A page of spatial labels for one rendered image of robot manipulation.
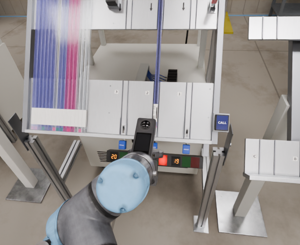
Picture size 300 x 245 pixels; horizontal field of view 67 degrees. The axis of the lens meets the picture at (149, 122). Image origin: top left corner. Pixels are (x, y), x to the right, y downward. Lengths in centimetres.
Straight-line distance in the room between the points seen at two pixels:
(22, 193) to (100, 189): 139
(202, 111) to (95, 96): 38
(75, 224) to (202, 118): 53
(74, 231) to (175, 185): 116
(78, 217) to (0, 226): 130
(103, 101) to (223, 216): 96
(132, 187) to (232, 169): 133
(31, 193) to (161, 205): 83
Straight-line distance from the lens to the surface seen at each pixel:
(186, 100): 78
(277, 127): 90
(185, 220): 141
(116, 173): 34
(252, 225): 146
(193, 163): 80
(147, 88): 79
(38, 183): 171
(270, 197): 160
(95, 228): 38
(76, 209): 40
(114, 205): 35
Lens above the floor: 129
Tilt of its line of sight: 44 degrees down
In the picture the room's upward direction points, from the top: 4 degrees counter-clockwise
